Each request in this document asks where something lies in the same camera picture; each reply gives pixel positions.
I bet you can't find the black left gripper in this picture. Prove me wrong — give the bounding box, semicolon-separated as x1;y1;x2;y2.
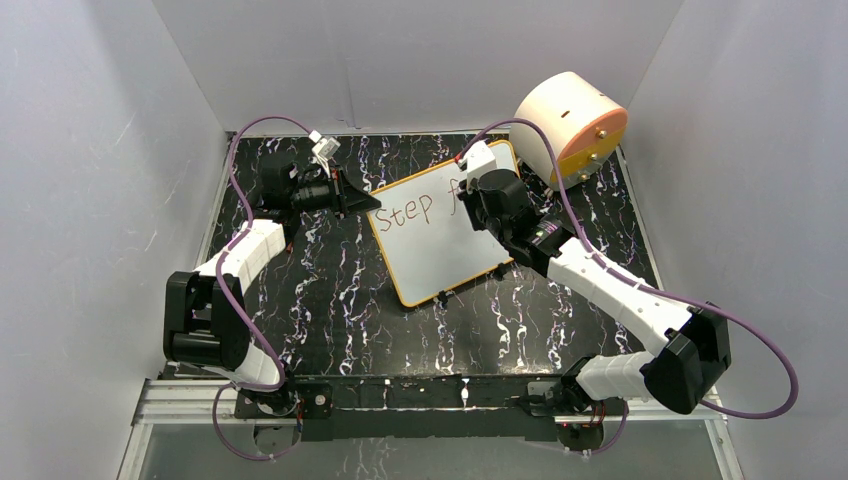
292;167;383;222

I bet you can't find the yellow framed whiteboard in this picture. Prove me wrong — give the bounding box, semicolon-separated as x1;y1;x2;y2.
367;160;512;308

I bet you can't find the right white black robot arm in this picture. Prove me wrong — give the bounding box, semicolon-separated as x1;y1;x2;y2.
458;169;731;414

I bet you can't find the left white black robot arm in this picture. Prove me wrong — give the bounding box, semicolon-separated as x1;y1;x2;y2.
163;153;382;416

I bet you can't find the cream round drawer box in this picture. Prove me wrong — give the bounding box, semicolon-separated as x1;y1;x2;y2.
509;71;629;191

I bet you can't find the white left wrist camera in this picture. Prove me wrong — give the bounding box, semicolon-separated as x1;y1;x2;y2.
308;130;341;176

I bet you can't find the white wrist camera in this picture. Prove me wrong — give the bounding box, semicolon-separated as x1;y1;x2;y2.
456;141;498;190
308;130;341;176

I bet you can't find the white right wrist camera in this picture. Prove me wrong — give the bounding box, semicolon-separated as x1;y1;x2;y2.
456;141;498;190

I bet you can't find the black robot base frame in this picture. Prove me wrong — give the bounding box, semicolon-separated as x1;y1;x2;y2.
235;374;610;449

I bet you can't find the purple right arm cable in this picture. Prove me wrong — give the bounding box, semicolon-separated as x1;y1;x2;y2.
457;117;800;457

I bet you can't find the aluminium rail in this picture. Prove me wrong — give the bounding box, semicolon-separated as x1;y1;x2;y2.
131;376;730;427

